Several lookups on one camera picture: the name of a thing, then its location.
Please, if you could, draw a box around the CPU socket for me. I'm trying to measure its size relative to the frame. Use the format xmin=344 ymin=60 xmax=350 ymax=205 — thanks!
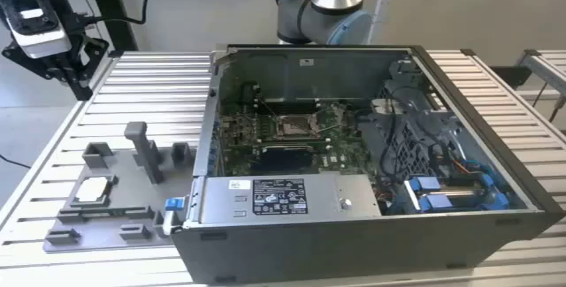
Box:
xmin=276 ymin=113 xmax=321 ymax=141

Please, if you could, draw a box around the green motherboard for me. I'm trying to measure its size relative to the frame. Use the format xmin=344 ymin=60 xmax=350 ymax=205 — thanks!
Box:
xmin=216 ymin=97 xmax=382 ymax=182

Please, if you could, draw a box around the RAM slot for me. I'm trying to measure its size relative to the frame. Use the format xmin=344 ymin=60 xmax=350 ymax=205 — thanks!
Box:
xmin=225 ymin=138 xmax=328 ymax=146

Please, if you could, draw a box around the black box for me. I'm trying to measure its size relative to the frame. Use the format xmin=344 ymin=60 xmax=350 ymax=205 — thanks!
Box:
xmin=488 ymin=64 xmax=533 ymax=89

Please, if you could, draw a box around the blue disk carrier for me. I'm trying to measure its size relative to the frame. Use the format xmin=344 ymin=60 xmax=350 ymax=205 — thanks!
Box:
xmin=417 ymin=192 xmax=456 ymax=214
xmin=404 ymin=175 xmax=444 ymax=196

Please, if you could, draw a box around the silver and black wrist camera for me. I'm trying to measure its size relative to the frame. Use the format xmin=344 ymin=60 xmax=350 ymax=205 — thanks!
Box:
xmin=0 ymin=0 xmax=73 ymax=60

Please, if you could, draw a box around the black wire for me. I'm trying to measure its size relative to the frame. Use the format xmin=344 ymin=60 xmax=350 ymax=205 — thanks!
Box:
xmin=380 ymin=84 xmax=444 ymax=184

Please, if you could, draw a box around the blue wire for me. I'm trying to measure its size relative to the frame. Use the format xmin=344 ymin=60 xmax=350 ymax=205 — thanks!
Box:
xmin=460 ymin=158 xmax=511 ymax=210

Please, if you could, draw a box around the grey plastic drive cage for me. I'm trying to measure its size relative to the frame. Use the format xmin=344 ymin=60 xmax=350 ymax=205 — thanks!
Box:
xmin=357 ymin=78 xmax=471 ymax=186

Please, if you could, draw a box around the black open PC case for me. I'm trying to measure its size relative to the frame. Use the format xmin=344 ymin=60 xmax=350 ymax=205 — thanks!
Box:
xmin=170 ymin=43 xmax=566 ymax=284

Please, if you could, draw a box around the silver square CPU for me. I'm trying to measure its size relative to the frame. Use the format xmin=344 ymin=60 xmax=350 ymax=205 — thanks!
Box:
xmin=74 ymin=176 xmax=113 ymax=204

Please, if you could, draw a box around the thin black rod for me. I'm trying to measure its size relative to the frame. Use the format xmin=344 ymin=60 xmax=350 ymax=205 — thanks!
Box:
xmin=532 ymin=82 xmax=549 ymax=108

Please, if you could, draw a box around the black floor cable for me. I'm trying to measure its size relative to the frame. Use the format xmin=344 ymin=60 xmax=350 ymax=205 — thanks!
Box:
xmin=0 ymin=153 xmax=34 ymax=170

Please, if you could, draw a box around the black frame post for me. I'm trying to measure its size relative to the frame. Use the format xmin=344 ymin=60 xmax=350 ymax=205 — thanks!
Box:
xmin=83 ymin=0 xmax=139 ymax=53

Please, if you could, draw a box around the aluminium frame table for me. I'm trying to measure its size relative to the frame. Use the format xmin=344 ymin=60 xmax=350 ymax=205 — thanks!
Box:
xmin=516 ymin=48 xmax=566 ymax=103

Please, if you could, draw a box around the black graphics card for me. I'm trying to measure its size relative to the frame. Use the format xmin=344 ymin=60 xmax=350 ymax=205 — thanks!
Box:
xmin=250 ymin=146 xmax=317 ymax=174

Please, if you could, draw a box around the silver power supply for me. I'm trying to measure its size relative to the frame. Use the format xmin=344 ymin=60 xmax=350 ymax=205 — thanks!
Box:
xmin=185 ymin=174 xmax=385 ymax=230

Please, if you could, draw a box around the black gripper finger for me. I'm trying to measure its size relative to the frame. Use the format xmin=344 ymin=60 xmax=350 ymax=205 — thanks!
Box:
xmin=66 ymin=36 xmax=110 ymax=101
xmin=2 ymin=41 xmax=69 ymax=82

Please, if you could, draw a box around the hard disk in blue carrier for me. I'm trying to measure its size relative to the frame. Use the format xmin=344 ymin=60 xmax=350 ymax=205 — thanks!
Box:
xmin=161 ymin=195 xmax=185 ymax=235

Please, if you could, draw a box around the grey parts rack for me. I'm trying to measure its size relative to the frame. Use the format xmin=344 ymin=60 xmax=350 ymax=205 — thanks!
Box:
xmin=42 ymin=121 xmax=198 ymax=253

